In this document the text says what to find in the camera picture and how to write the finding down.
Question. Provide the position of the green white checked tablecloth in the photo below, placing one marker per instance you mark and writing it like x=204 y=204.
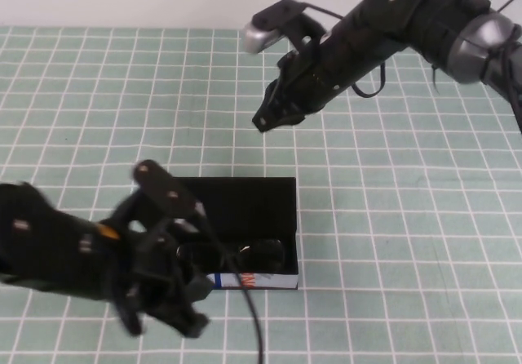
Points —
x=367 y=217

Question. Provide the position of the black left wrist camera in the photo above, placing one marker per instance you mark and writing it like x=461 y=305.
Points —
x=163 y=184

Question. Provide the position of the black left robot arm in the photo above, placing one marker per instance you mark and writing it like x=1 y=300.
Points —
x=49 y=249

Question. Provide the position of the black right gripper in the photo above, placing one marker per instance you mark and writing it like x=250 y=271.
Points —
x=303 y=82

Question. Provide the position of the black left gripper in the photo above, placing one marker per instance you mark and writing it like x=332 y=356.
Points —
x=151 y=270

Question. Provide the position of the black framed glasses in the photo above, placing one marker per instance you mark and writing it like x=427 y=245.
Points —
x=265 y=254

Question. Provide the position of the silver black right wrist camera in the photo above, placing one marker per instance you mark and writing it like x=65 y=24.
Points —
x=261 y=37

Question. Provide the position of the black printed glasses case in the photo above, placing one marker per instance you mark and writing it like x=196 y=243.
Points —
x=253 y=209

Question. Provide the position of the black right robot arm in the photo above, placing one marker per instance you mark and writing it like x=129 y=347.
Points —
x=399 y=17

